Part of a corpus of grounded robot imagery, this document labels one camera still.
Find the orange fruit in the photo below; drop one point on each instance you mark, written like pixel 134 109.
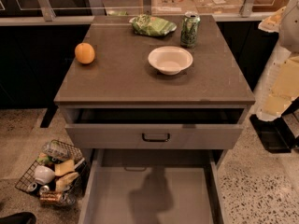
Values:
pixel 84 53

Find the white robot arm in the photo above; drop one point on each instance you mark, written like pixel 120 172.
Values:
pixel 288 35

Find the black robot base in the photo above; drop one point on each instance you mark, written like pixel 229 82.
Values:
pixel 280 135

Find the grey drawer cabinet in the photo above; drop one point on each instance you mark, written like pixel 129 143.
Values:
pixel 121 76

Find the grey middle drawer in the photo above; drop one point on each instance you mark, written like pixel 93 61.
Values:
pixel 129 186

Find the grey drawer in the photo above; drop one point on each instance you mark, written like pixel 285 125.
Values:
pixel 129 186
pixel 154 128

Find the grey top drawer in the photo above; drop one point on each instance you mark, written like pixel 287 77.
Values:
pixel 154 128

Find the green soda can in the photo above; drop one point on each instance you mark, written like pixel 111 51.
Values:
pixel 190 23

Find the white paper bowl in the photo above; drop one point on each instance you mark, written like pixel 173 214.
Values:
pixel 170 60

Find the cardboard box left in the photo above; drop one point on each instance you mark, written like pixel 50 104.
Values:
pixel 170 7

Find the green chip bag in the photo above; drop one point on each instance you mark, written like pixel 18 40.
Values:
pixel 148 25

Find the yellow sponge in basket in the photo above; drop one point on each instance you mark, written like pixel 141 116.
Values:
pixel 64 168

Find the clear plastic bottle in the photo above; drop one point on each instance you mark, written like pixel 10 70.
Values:
pixel 54 150

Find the white bowl in basket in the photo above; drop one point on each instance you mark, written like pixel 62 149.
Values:
pixel 43 175

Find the brown can in basket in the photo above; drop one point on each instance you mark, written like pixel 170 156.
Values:
pixel 51 197

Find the black object bottom left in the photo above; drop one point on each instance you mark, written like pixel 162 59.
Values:
pixel 19 218

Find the black top drawer handle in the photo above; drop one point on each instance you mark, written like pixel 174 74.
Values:
pixel 156 137

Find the black wire basket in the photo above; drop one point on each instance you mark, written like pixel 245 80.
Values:
pixel 58 176

